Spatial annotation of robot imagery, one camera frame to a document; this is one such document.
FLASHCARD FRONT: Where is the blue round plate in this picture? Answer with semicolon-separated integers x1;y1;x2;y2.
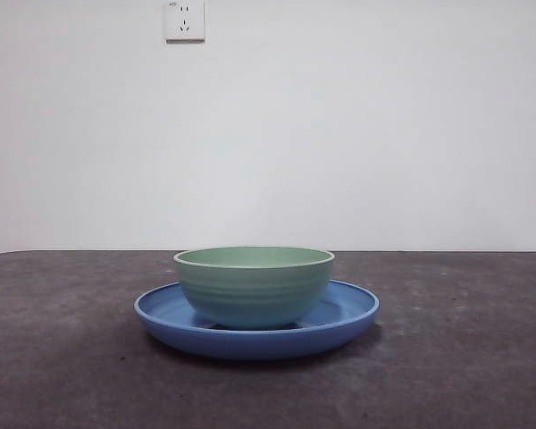
133;279;380;362

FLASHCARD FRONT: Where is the white wall socket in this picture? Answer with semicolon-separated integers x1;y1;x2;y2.
164;0;206;45

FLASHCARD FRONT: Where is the green ribbed bowl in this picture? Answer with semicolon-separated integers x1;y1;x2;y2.
172;245;336;331

